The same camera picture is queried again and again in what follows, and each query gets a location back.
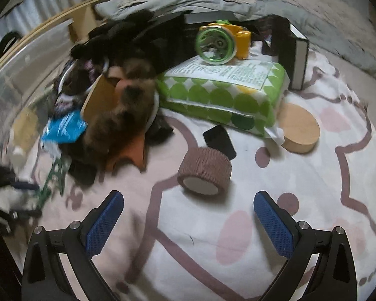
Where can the grey duvet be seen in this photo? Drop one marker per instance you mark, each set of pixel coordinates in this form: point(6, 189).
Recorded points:
point(316, 28)

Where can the small black box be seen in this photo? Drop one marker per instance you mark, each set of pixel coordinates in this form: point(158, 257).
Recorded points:
point(275, 37)

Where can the black furry clothing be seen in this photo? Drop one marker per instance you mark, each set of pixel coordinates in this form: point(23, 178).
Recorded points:
point(128, 28)

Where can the brown fur piece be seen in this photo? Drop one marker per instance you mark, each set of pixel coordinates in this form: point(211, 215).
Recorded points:
point(128, 106)

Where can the orange flat piece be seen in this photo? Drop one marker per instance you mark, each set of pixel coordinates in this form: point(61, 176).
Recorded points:
point(131, 153)

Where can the green plastic frame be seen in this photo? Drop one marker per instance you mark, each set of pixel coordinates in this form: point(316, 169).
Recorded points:
point(54, 175)

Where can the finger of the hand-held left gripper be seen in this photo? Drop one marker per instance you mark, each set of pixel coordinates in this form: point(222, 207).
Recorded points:
point(26, 186)

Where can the long wooden shelf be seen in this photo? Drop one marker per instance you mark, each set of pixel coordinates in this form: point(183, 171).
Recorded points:
point(81, 18)

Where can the black curved object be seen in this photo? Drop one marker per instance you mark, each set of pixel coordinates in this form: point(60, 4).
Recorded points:
point(6, 37)

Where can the blue plastic packet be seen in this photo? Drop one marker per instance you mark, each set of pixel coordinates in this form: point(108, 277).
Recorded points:
point(64, 128)

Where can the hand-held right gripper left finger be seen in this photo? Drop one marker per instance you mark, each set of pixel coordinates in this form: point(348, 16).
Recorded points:
point(105, 222)

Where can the brown cardboard piece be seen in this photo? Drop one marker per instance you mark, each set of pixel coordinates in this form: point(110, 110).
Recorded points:
point(100, 97)

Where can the clear plastic box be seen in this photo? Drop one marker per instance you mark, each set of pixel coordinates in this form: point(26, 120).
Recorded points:
point(25, 69)

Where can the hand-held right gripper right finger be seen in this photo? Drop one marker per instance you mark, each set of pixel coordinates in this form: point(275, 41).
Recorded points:
point(274, 225)

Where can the green dotted wipes packet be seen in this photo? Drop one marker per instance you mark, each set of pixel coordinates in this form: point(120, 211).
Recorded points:
point(219, 100)

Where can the brown bandage roll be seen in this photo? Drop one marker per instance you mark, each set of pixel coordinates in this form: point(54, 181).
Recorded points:
point(206, 166)

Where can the black and white box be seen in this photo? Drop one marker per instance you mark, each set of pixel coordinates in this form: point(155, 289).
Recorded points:
point(297, 65)

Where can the round wooden lid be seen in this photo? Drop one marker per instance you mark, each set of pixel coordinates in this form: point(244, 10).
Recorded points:
point(299, 128)

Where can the flat black card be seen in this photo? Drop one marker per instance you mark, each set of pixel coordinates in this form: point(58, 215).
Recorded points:
point(219, 139)

